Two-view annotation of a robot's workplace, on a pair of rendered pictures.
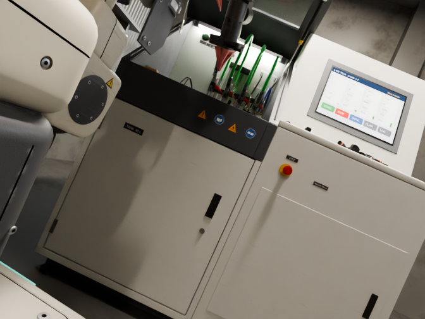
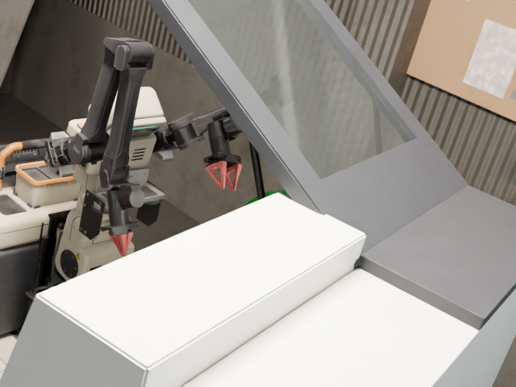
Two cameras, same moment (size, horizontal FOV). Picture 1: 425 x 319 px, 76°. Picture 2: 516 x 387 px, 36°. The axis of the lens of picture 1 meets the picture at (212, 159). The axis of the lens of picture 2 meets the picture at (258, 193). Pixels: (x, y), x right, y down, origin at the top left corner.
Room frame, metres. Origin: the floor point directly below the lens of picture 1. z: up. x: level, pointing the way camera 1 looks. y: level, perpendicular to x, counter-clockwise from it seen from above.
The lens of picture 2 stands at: (2.08, -1.67, 2.22)
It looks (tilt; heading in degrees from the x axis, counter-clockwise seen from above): 23 degrees down; 115
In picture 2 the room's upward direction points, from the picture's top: 15 degrees clockwise
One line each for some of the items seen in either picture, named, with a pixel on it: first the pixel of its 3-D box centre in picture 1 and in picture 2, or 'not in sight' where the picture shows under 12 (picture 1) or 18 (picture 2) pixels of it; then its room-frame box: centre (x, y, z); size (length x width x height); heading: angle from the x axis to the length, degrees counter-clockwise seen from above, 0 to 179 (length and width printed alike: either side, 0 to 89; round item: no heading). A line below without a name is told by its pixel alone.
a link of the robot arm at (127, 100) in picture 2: not in sight; (124, 116); (0.78, 0.12, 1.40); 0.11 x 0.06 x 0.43; 78
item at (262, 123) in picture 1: (191, 109); not in sight; (1.14, 0.16, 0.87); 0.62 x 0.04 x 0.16; 87
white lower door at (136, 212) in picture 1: (147, 203); not in sight; (1.12, 0.17, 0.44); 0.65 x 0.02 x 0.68; 87
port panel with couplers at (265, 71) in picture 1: (261, 91); not in sight; (1.63, -0.10, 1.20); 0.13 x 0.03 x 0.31; 87
